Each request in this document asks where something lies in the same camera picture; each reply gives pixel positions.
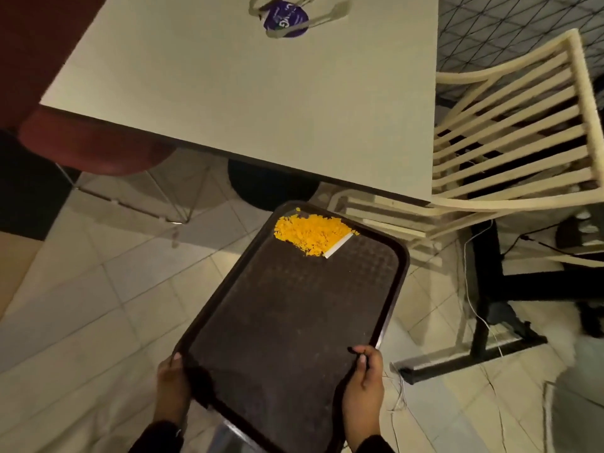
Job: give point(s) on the person's right hand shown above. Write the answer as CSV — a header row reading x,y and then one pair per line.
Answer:
x,y
363,405

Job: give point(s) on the person's left hand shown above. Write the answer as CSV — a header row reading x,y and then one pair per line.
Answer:
x,y
171,396

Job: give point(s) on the dark brown plastic tray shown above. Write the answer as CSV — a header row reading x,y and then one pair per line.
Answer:
x,y
292,334

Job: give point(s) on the small white scraper card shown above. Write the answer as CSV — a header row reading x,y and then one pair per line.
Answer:
x,y
339,245

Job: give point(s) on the pile of orange crumbs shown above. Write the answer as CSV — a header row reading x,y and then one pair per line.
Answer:
x,y
311,233

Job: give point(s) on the metal tongs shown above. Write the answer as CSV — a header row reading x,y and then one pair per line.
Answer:
x,y
337,9
252,6

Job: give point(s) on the person's left forearm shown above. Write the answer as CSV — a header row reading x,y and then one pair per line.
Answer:
x,y
158,441

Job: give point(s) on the person's right forearm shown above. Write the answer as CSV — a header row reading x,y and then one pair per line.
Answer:
x,y
373,445

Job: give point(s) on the person's legs in jeans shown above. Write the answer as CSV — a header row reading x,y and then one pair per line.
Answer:
x,y
231,438

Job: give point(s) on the round black table base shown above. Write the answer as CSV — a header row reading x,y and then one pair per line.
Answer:
x,y
273,188

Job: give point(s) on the low black floor cabinet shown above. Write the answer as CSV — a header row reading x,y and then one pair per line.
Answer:
x,y
28,193

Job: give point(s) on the cream slatted wooden chair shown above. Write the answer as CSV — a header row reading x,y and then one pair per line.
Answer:
x,y
519,195

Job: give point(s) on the red cushioned chair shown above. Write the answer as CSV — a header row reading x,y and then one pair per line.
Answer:
x,y
94,146

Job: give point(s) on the round purple sticker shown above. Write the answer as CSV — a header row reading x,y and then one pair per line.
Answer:
x,y
283,18

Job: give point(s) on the black metal frame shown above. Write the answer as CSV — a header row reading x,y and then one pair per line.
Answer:
x,y
483,278

